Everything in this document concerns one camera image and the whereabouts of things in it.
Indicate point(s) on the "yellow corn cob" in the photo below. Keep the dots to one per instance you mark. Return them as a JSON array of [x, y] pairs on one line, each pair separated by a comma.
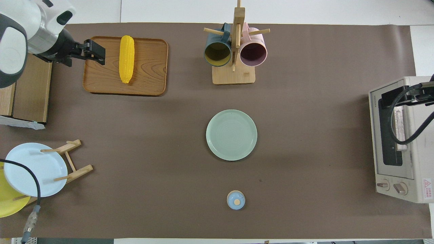
[[127, 57]]

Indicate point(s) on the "pale green plate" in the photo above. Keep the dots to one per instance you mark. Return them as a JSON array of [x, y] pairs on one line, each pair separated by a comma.
[[231, 135]]

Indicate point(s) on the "blue lid with wooden knob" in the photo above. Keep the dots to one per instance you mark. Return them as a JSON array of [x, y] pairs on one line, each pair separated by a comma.
[[232, 200]]

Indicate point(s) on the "wooden mug tree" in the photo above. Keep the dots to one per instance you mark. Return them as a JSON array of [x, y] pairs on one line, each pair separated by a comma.
[[234, 76]]

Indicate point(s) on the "yellow plate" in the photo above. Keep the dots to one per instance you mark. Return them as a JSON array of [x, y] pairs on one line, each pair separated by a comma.
[[6, 203]]

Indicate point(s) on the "pink mug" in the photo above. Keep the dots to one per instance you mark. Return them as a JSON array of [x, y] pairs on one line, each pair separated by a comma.
[[253, 54]]

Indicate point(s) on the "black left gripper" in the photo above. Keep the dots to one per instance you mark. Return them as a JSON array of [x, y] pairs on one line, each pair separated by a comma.
[[62, 51]]

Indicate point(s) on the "dark blue mug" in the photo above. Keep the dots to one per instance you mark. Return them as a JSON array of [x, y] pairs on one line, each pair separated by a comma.
[[217, 54]]

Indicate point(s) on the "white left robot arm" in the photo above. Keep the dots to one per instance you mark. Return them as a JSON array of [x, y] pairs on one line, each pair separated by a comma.
[[17, 20]]

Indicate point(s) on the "wooden plate rack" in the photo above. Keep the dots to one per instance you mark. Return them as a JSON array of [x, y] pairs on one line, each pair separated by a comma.
[[81, 171]]

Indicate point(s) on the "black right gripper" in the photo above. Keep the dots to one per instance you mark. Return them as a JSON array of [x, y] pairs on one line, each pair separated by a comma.
[[425, 96]]

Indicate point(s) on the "wooden serving tray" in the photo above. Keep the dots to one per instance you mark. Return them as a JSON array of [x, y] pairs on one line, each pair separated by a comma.
[[152, 67]]

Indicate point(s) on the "brown table mat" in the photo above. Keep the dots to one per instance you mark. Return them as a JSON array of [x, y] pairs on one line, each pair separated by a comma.
[[305, 135]]

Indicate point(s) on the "beige toaster oven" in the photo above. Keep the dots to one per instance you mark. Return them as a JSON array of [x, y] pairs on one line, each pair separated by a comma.
[[420, 176]]

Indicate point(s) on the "light blue plate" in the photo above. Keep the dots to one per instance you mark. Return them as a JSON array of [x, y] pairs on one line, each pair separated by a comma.
[[30, 169]]

